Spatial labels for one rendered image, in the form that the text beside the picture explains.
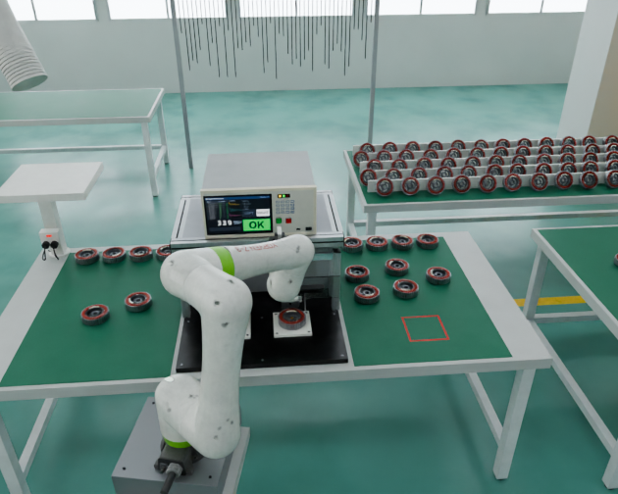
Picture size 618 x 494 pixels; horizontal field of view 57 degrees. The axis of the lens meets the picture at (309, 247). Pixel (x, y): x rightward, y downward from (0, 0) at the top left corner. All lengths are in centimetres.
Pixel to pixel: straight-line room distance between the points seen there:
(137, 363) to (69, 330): 38
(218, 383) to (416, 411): 179
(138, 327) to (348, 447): 116
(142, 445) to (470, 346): 126
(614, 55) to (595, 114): 49
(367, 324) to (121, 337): 99
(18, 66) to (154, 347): 134
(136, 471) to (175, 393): 28
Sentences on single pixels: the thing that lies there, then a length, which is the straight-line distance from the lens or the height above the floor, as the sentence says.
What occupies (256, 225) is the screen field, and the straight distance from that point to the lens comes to 224.
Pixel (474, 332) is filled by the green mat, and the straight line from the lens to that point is 243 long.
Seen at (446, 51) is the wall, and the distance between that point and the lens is 883.
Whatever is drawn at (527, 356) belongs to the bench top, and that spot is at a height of 75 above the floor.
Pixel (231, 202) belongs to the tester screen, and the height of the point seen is 127.
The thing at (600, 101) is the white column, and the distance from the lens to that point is 559.
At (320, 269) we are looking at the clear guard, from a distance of 214.
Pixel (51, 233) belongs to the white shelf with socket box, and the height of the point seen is 90.
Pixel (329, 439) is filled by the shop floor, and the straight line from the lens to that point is 294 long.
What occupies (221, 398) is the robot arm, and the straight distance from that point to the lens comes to 150.
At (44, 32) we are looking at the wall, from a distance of 883.
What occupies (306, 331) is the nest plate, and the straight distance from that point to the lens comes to 229.
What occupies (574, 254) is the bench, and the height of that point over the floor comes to 75.
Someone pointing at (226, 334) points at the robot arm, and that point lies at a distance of 138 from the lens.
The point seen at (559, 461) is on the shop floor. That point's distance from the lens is 309.
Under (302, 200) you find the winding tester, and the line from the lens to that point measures 220.
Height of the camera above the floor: 222
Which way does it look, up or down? 30 degrees down
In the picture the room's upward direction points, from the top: straight up
